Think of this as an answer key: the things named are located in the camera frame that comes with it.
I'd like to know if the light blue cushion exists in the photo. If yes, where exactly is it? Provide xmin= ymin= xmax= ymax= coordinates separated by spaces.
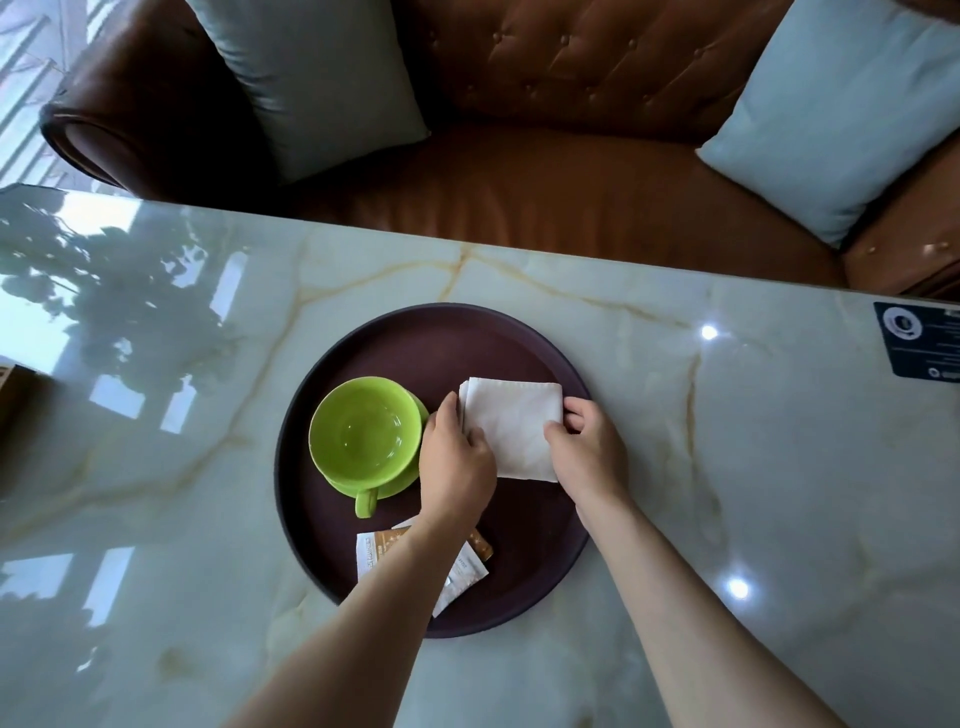
xmin=183 ymin=0 xmax=432 ymax=186
xmin=696 ymin=0 xmax=960 ymax=249

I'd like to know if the person's left hand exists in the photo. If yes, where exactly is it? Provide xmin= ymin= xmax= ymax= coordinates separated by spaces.
xmin=417 ymin=391 xmax=499 ymax=535

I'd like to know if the white and brown sachet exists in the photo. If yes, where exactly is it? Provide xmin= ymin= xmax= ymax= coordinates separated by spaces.
xmin=355 ymin=516 xmax=490 ymax=619

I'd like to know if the white napkin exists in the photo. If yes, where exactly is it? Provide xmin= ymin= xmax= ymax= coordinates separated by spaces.
xmin=458 ymin=377 xmax=565 ymax=483

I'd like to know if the person's right hand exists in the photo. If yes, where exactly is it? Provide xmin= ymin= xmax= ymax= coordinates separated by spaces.
xmin=543 ymin=397 xmax=632 ymax=523

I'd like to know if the brown leather sofa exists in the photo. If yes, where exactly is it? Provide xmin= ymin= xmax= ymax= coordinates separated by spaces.
xmin=39 ymin=0 xmax=960 ymax=303

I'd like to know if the round dark brown tray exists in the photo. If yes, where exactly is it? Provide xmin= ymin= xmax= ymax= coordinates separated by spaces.
xmin=274 ymin=302 xmax=594 ymax=640

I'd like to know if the dark blue table sticker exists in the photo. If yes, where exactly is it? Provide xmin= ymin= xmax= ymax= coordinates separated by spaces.
xmin=873 ymin=301 xmax=960 ymax=386

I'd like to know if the green ceramic cup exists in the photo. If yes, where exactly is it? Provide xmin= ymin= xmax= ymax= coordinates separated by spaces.
xmin=308 ymin=376 xmax=430 ymax=519

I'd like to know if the green ceramic saucer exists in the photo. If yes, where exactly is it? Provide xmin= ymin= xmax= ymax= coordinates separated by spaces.
xmin=322 ymin=408 xmax=433 ymax=502

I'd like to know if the person's right forearm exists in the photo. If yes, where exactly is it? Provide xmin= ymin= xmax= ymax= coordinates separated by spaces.
xmin=574 ymin=487 xmax=850 ymax=728

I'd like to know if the person's left forearm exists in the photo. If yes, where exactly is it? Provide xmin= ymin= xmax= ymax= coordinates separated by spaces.
xmin=223 ymin=513 xmax=485 ymax=728

